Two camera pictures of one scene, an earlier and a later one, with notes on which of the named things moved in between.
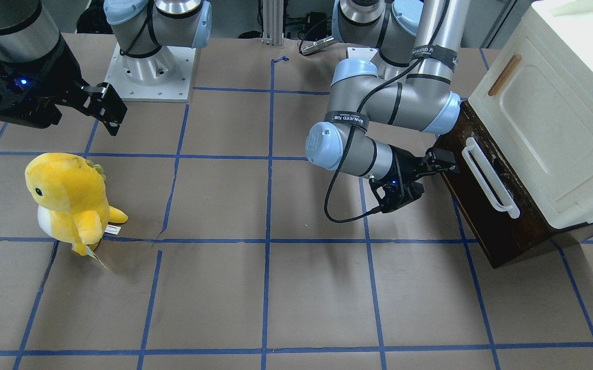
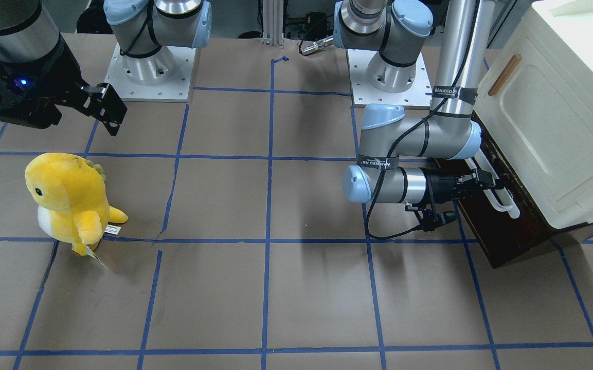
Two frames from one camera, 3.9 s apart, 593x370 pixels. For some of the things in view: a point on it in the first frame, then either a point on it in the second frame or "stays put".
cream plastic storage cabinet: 551,94 stays put
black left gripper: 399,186 -> 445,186
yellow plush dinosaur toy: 74,204 stays put
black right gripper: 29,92 stays put
